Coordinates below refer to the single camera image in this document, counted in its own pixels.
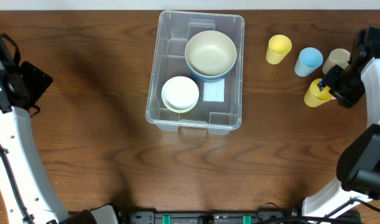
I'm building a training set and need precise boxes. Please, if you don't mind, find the cream cup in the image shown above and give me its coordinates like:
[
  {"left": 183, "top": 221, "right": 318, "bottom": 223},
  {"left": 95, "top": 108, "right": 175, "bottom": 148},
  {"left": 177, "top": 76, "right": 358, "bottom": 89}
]
[{"left": 322, "top": 49, "right": 351, "bottom": 75}]

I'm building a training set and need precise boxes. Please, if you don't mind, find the light blue cup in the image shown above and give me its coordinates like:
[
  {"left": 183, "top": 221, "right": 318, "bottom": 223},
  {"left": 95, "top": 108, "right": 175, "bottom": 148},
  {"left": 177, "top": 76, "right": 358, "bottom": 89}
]
[{"left": 294, "top": 47, "right": 323, "bottom": 77}]

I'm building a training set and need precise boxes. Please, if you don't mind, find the yellow cup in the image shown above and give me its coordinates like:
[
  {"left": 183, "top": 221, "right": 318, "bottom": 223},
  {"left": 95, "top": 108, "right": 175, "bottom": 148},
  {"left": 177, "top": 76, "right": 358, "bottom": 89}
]
[
  {"left": 266, "top": 34, "right": 292, "bottom": 65},
  {"left": 304, "top": 78, "right": 333, "bottom": 108}
]

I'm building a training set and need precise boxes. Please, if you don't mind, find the cream large bowl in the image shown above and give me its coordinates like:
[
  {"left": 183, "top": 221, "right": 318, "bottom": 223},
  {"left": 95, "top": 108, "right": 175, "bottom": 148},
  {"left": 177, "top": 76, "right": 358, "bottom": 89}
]
[{"left": 184, "top": 30, "right": 237, "bottom": 76}]

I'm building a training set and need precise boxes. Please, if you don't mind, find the dark blue bowl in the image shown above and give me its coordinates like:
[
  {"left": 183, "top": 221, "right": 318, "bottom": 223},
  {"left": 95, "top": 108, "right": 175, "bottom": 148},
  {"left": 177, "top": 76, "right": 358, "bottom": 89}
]
[{"left": 186, "top": 63, "right": 236, "bottom": 83}]

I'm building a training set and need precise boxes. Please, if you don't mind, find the yellow small bowl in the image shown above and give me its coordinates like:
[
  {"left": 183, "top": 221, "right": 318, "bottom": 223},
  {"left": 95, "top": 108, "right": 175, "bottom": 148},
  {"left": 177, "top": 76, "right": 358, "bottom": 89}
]
[{"left": 166, "top": 105, "right": 196, "bottom": 114}]

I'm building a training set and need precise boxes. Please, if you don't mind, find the white small bowl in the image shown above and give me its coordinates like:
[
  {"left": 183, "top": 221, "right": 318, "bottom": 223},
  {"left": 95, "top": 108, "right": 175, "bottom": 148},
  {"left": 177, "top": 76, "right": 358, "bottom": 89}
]
[{"left": 161, "top": 76, "right": 200, "bottom": 110}]

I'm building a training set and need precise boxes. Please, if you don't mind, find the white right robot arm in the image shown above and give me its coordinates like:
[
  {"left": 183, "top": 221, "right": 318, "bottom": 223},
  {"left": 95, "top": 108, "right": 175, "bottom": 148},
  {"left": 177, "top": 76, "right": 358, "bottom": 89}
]
[{"left": 300, "top": 39, "right": 380, "bottom": 222}]

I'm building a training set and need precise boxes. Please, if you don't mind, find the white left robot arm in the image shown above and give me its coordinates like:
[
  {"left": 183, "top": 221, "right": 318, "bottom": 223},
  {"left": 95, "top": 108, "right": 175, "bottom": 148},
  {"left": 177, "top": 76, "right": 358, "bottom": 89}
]
[{"left": 0, "top": 61, "right": 120, "bottom": 224}]

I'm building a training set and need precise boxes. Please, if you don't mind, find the white label in bin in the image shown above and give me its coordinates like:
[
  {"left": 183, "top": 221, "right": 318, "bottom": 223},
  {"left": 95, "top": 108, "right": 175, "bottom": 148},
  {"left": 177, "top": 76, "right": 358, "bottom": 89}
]
[{"left": 203, "top": 79, "right": 225, "bottom": 102}]

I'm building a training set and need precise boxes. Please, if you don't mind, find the clear plastic storage bin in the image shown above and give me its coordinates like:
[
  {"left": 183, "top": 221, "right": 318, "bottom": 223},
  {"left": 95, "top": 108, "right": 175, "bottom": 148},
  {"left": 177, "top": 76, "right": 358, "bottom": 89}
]
[{"left": 145, "top": 11, "right": 245, "bottom": 135}]

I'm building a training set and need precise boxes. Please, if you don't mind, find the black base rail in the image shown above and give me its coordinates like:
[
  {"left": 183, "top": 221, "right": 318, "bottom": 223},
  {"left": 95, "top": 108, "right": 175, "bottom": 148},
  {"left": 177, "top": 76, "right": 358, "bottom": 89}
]
[{"left": 129, "top": 210, "right": 361, "bottom": 224}]

